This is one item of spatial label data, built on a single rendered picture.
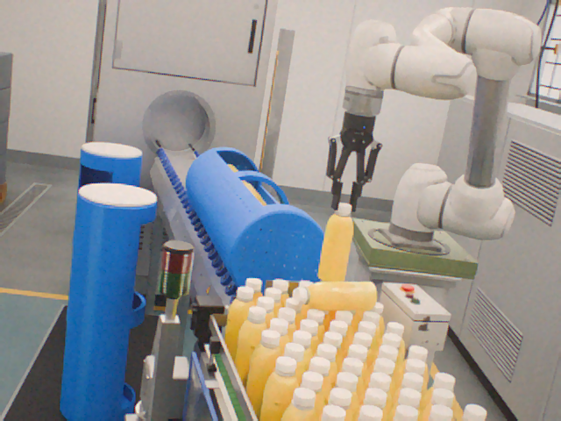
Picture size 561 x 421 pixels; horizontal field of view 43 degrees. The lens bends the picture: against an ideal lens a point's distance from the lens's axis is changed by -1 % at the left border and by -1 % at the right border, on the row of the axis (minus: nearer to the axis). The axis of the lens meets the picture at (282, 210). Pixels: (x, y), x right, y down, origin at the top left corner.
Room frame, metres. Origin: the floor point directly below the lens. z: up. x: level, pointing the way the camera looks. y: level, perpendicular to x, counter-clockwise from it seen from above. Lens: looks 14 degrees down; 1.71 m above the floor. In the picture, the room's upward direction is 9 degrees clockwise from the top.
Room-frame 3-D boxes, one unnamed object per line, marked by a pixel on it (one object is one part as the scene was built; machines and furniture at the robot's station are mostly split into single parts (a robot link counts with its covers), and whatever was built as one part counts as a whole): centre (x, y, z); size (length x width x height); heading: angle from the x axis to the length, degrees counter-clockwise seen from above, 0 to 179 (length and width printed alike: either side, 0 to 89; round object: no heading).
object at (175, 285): (1.38, 0.19, 1.18); 0.06 x 0.06 x 0.05
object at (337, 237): (1.70, -0.14, 1.22); 0.07 x 0.07 x 0.18
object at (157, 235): (3.77, 0.66, 0.31); 0.06 x 0.06 x 0.63; 18
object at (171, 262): (1.38, 0.19, 1.23); 0.06 x 0.06 x 0.04
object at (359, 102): (1.70, -0.14, 1.57); 0.09 x 0.09 x 0.06
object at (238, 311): (1.64, 0.06, 0.99); 0.07 x 0.07 x 0.18
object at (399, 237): (2.45, -0.45, 1.09); 0.22 x 0.18 x 0.06; 12
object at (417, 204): (2.43, -0.46, 1.23); 0.18 x 0.16 x 0.22; 64
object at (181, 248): (1.38, 0.19, 1.18); 0.06 x 0.06 x 0.16
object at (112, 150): (3.32, 0.84, 1.03); 0.28 x 0.28 x 0.01
